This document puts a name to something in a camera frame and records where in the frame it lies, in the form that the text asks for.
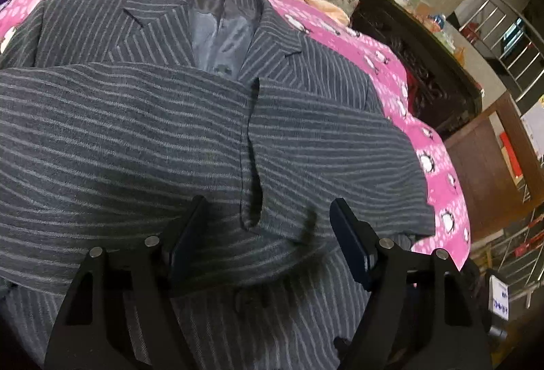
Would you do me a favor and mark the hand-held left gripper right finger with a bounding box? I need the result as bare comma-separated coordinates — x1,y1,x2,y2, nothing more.
329,198,494,370

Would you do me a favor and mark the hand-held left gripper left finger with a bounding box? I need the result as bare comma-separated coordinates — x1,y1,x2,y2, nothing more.
44,195,210,370

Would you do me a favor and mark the grey striped suit jacket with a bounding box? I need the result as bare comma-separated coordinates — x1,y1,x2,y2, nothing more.
0,0,436,370

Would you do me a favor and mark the red cloth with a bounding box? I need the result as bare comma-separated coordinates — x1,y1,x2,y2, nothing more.
404,68,422,111

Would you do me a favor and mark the white paper tag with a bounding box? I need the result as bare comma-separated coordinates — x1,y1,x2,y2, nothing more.
489,274,511,320

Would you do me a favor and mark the dark carved wooden cabinet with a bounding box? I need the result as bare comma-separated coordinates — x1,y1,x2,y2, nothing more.
351,0,483,139

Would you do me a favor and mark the pink penguin print blanket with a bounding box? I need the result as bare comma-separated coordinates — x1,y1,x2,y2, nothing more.
0,0,472,269

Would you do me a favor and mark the metal railing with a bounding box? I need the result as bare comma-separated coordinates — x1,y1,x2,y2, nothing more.
470,0,544,103

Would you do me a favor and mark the metal wire rack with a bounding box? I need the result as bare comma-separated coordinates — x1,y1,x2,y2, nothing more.
480,209,544,311

